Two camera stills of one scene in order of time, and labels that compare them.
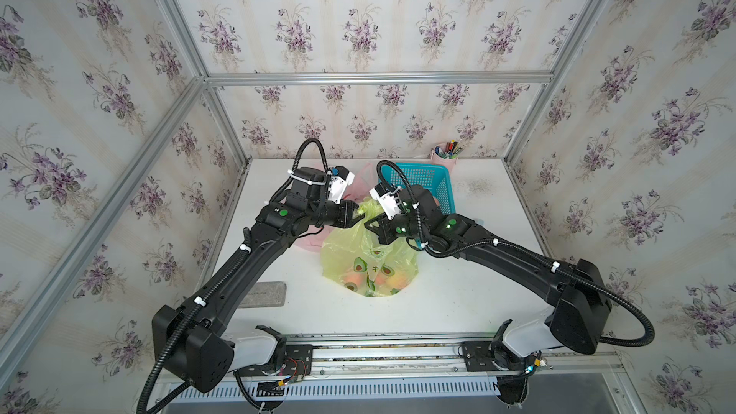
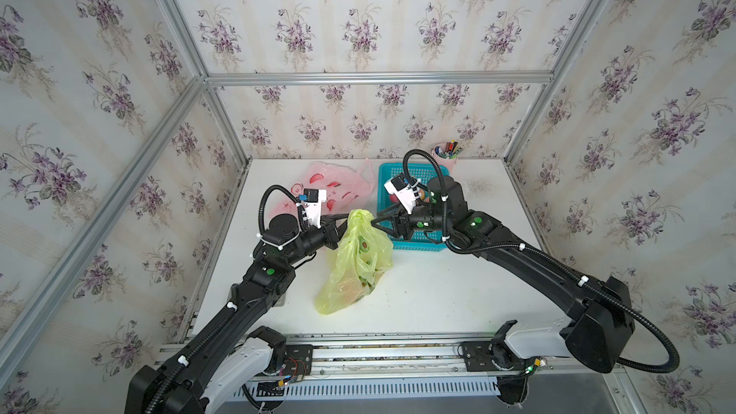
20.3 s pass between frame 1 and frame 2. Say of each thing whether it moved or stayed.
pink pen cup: stayed
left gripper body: moved
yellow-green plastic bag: moved
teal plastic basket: stayed
